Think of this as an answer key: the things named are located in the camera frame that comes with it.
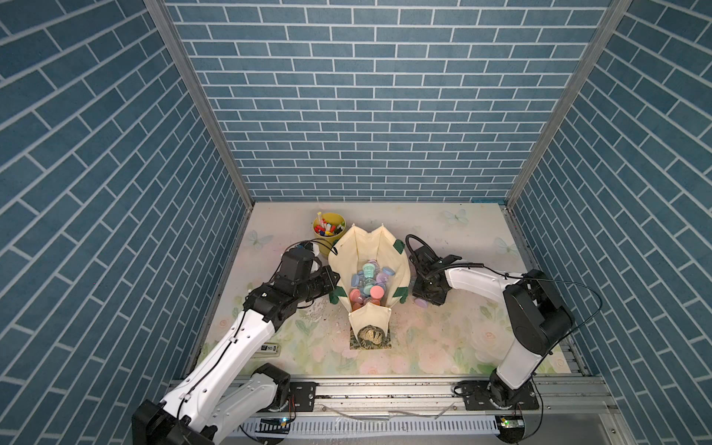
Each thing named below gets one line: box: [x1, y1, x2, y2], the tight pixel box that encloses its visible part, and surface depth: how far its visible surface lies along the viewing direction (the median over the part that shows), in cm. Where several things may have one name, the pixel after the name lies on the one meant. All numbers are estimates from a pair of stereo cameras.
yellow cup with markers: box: [312, 211, 347, 255], surface depth 98 cm
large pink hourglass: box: [369, 285, 385, 306], surface depth 85 cm
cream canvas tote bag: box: [328, 223, 411, 339], surface depth 86 cm
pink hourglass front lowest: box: [349, 288, 363, 310], surface depth 88 cm
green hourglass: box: [362, 263, 376, 281], surface depth 93 cm
